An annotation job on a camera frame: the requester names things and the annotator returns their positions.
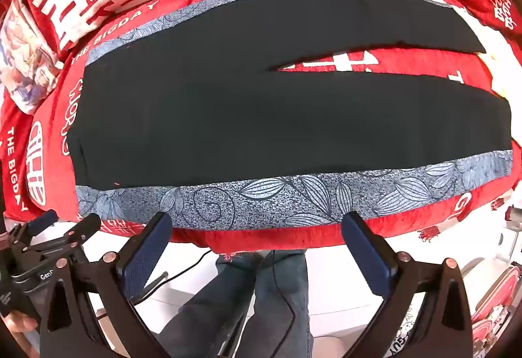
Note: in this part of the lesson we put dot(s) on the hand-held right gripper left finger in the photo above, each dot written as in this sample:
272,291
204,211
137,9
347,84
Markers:
150,250

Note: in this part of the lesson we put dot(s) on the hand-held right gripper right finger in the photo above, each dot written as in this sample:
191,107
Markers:
363,250

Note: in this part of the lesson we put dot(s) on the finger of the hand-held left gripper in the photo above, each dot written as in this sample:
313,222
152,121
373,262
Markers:
79,229
40,222

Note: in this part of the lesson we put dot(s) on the black pants grey leaf trim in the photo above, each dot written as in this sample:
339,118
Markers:
244,117

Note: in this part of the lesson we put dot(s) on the person's left hand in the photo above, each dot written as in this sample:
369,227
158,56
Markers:
18,329

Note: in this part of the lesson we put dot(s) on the person's left leg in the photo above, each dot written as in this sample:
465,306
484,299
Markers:
212,309

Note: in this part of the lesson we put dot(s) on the person's leg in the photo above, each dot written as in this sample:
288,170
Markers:
281,301
212,309

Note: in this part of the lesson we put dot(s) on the person's right leg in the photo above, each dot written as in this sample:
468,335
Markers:
281,301

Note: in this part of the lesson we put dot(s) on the red round box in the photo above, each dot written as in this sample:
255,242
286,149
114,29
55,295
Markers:
499,292

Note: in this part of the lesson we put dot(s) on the pale picture-print cushion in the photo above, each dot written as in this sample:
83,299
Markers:
24,56

